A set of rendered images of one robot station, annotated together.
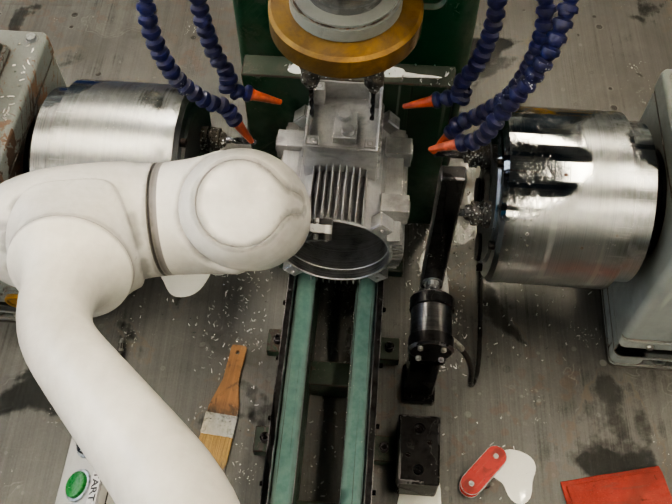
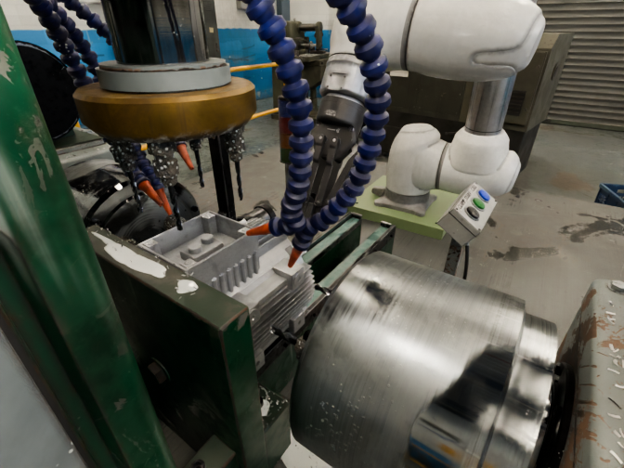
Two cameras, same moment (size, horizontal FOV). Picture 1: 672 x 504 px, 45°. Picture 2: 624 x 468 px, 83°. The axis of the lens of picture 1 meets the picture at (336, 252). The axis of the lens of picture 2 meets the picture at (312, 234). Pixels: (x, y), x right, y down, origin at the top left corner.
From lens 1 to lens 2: 1.21 m
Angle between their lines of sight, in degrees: 87
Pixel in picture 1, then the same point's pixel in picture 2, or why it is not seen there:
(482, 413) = not seen: hidden behind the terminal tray
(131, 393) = not seen: outside the picture
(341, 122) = (202, 248)
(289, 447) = (356, 253)
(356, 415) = (314, 252)
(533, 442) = not seen: hidden behind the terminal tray
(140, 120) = (401, 274)
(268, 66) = (211, 301)
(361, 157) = (220, 223)
